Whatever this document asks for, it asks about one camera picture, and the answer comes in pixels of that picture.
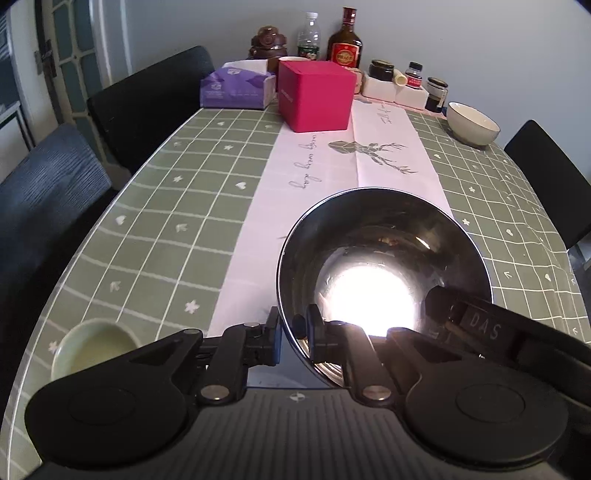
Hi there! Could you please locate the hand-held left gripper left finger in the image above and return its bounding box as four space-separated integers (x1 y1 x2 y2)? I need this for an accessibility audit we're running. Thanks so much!
122 305 283 408

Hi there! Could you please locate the tall dark glass jar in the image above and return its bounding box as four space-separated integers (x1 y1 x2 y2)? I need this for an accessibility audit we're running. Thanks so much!
425 77 450 113

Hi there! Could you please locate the red cardboard box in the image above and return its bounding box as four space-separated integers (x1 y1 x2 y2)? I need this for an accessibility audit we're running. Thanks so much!
277 60 357 133

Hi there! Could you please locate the purple tissue box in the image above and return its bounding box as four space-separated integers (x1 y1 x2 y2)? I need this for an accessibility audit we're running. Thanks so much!
199 60 278 110

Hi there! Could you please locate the stainless steel bowl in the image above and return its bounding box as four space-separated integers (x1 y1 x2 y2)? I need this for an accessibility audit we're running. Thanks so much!
276 187 494 388

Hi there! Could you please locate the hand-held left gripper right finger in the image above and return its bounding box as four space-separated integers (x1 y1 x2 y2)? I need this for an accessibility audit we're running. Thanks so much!
293 304 467 407

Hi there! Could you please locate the small pale green bowl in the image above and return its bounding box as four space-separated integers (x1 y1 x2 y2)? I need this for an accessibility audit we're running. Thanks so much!
50 318 141 383

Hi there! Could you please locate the black chair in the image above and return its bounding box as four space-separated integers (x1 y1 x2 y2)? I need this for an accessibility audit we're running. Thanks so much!
503 120 591 250
87 45 217 174

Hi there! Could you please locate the white cabinet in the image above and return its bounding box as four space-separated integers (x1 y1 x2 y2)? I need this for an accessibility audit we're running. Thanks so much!
0 102 34 181

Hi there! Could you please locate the white deer print table runner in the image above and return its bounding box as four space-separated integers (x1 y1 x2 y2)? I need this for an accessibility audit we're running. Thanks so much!
203 99 455 337

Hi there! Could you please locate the wide dark glass jar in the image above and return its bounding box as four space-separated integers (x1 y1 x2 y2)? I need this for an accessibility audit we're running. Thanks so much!
368 59 395 81

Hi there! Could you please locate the green checked tablecloth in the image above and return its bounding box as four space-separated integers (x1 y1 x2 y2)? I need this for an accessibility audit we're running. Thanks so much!
0 99 591 480

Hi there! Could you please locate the glass pane door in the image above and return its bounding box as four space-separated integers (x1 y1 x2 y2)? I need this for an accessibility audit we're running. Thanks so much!
34 0 127 125

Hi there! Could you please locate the clear plastic water bottle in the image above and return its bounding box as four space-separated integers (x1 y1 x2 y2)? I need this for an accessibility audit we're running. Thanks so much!
297 12 321 62

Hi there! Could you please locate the white ceramic bowl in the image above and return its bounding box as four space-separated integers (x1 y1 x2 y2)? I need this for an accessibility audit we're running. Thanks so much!
446 102 501 147

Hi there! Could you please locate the blue grey chair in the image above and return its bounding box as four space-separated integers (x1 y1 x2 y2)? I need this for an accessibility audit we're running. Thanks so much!
0 122 116 402

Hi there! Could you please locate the brown liquor bottle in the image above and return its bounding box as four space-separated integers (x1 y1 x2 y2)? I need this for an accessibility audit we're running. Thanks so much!
327 6 363 70

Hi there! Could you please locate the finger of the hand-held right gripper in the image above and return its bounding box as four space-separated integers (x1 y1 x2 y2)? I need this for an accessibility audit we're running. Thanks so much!
424 285 462 334

